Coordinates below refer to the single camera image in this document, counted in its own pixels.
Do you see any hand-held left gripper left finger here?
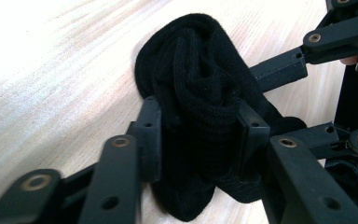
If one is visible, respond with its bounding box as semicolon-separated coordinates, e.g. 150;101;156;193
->
127;95;162;183

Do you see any black sock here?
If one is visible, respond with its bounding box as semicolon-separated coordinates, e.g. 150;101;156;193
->
133;12;307;222

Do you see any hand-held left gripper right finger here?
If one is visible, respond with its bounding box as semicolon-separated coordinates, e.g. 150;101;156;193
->
234;97;271;183

